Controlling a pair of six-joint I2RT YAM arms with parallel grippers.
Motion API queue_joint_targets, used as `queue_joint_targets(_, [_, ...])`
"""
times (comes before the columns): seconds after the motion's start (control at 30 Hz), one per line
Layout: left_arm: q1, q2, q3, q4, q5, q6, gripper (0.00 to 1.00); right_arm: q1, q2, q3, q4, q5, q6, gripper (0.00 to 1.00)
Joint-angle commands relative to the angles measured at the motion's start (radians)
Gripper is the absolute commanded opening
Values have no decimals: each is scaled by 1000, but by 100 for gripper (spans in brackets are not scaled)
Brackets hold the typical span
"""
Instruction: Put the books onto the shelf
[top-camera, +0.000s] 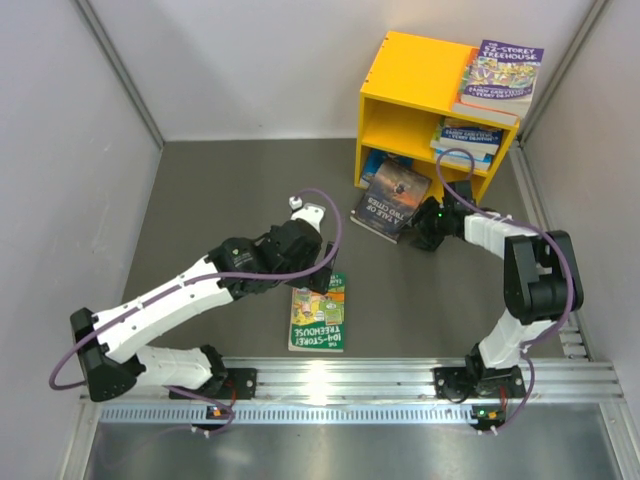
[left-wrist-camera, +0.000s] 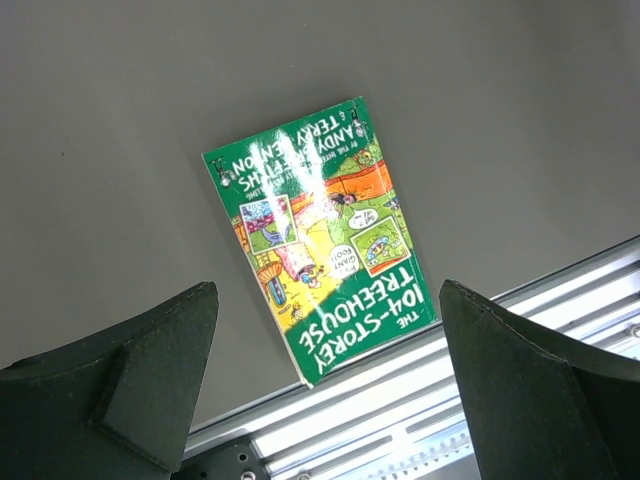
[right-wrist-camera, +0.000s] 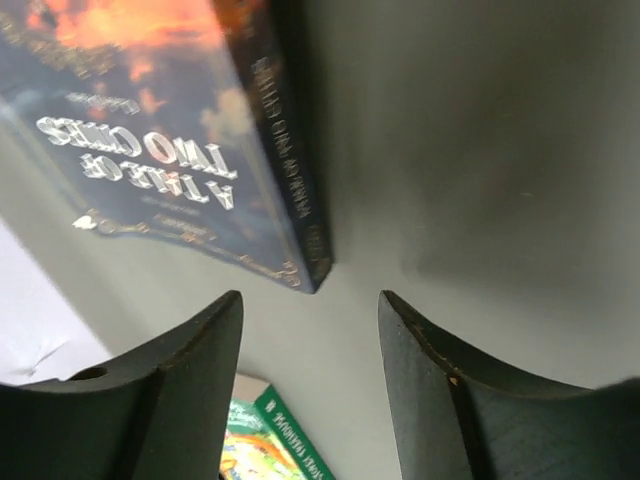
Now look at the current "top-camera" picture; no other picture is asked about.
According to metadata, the light blue back-cover book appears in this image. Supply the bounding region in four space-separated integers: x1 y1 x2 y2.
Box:
358 149 413 188

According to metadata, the purple 52-storey book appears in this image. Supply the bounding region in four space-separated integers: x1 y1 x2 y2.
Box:
454 39 544 122

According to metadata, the dark Tale of Two Cities book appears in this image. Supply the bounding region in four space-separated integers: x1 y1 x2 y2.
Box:
350 160 432 244

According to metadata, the aluminium mounting rail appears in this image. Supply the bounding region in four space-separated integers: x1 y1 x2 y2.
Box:
79 358 629 429

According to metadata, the orange 78-storey book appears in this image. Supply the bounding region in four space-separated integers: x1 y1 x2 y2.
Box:
451 62 520 126

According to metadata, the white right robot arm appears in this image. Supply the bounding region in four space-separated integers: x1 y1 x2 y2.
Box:
412 181 584 403

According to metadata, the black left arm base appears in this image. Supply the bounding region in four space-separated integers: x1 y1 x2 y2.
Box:
187 368 258 400

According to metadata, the blue 39-storey book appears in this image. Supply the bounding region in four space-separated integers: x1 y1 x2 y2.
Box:
430 117 504 155

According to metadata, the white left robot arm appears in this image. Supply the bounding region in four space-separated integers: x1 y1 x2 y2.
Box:
70 198 335 402

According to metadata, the blue 26-storey book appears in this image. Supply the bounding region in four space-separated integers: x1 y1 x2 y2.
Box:
435 149 494 172

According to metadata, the yellow wooden shelf cabinet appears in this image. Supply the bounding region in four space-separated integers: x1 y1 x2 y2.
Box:
354 31 520 202

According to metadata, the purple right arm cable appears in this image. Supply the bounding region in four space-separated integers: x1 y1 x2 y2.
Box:
435 148 576 435

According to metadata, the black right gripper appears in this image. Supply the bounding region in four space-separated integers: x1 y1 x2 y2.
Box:
400 197 455 251

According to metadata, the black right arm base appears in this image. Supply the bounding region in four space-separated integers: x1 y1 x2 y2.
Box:
433 362 526 403

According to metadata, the dark green treehouse book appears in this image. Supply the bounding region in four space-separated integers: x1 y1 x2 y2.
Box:
288 273 346 353

